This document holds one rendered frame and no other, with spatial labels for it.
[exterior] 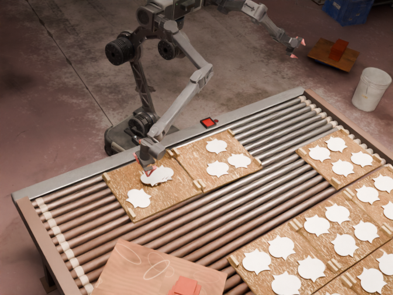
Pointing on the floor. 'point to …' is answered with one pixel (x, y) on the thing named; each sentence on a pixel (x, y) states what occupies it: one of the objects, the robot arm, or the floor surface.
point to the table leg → (48, 284)
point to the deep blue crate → (348, 11)
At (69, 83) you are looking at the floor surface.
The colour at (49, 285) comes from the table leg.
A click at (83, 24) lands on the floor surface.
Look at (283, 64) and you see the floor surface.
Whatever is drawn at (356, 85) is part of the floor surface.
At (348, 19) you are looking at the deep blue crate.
